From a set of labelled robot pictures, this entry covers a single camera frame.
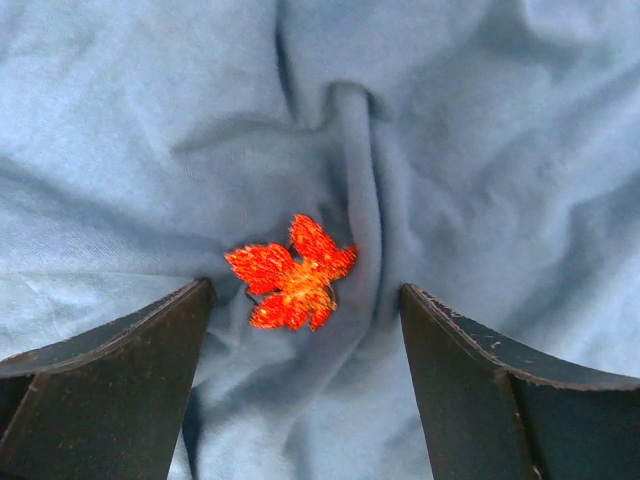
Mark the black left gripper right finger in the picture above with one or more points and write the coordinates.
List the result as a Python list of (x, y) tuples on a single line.
[(494, 408)]

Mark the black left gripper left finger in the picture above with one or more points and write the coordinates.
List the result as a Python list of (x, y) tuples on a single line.
[(108, 403)]

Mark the blue t-shirt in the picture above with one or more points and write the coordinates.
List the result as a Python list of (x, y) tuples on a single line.
[(487, 151)]

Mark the red maple leaf brooch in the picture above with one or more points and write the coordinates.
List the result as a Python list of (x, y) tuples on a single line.
[(294, 283)]

